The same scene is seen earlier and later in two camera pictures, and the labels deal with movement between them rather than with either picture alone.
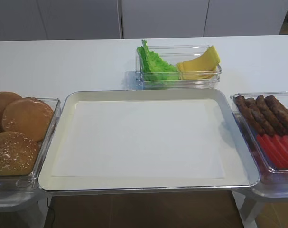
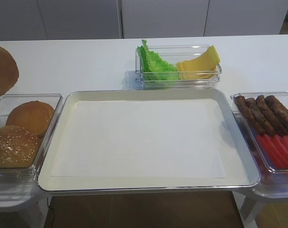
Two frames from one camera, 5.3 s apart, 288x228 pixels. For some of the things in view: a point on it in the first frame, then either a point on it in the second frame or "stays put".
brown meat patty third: (277, 128) stays put
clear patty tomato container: (268, 119) stays put
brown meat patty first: (249, 116) stays put
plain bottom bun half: (0, 99) to (5, 71)
